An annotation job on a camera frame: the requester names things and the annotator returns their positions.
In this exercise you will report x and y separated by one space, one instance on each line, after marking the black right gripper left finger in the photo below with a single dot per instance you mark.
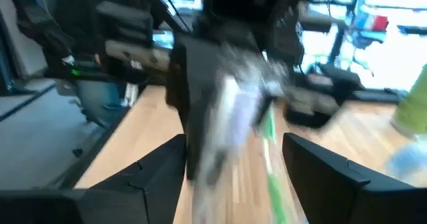
150 184

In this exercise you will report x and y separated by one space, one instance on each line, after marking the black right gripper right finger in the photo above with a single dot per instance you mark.
323 184

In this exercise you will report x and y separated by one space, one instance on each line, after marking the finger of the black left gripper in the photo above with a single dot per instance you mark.
266 109
197 100

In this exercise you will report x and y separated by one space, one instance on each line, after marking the purple toothbrush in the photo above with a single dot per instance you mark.
237 117

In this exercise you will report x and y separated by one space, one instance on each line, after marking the green toothbrush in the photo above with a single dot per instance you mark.
275 170

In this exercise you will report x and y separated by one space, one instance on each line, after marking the blue mouthwash bottle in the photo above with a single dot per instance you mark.
407 162

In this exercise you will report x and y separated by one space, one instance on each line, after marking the green disinfecting wipes canister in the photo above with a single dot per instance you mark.
413 104

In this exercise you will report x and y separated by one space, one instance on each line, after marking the black aluminium table frame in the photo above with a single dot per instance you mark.
100 140

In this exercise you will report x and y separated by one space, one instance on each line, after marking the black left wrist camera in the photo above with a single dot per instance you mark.
125 20

